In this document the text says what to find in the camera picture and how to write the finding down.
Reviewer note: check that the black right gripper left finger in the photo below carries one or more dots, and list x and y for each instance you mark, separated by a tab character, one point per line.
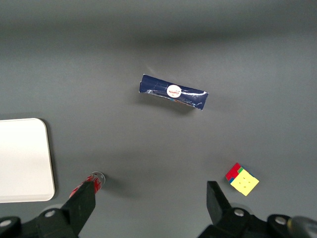
79	205

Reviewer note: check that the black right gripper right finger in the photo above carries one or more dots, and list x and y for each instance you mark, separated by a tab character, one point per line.
220	213

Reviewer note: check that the coke bottle with red label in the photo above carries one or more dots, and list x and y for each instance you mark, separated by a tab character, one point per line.
96	181

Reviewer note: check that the white rectangular tray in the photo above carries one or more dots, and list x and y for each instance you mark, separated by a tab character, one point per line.
23	160

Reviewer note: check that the multicoloured puzzle cube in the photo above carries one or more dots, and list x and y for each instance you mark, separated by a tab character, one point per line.
244	182

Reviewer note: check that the dark blue snack packet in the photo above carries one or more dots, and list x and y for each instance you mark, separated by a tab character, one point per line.
158	86

